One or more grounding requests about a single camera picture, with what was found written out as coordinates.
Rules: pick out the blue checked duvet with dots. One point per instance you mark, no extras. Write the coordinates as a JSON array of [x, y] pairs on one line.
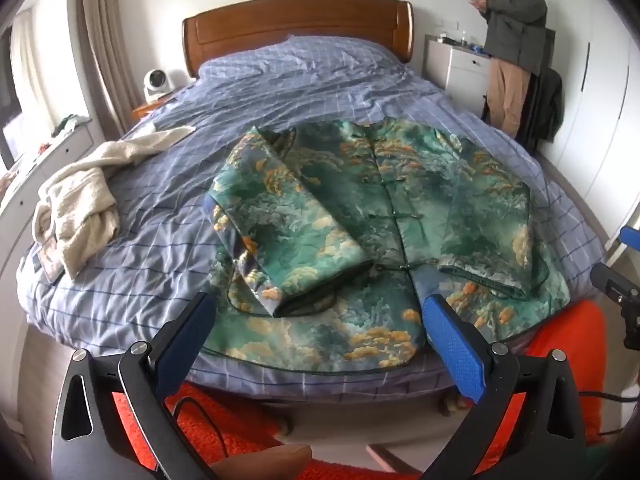
[[160, 257]]

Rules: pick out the wooden headboard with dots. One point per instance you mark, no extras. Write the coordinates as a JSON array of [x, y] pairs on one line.
[[258, 23]]

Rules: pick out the person in grey jacket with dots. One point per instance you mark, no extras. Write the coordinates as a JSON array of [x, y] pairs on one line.
[[515, 40]]

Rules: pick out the white desk with drawers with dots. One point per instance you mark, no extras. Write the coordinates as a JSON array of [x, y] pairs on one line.
[[461, 73]]

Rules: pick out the beige curtain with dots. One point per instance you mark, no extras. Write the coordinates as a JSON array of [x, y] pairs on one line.
[[118, 93]]

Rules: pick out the cream fleece garment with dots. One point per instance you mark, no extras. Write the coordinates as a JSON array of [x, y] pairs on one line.
[[76, 209]]

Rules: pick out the wooden nightstand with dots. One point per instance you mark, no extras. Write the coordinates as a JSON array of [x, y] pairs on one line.
[[144, 110]]

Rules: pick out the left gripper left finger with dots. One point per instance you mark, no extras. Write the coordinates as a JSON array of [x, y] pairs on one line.
[[89, 440]]

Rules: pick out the white round fan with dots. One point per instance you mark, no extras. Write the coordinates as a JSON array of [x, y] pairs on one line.
[[156, 85]]

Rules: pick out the dark jacket on chair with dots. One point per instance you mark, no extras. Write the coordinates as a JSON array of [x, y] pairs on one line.
[[543, 110]]

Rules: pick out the white window-side dresser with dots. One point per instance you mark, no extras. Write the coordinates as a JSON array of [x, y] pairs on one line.
[[19, 203]]

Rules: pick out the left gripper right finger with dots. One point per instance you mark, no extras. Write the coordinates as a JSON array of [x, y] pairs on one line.
[[548, 440]]

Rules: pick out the green patterned silk jacket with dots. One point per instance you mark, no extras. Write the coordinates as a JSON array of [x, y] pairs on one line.
[[331, 234]]

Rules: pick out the white wardrobe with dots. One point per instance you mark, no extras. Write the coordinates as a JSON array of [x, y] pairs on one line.
[[599, 65]]

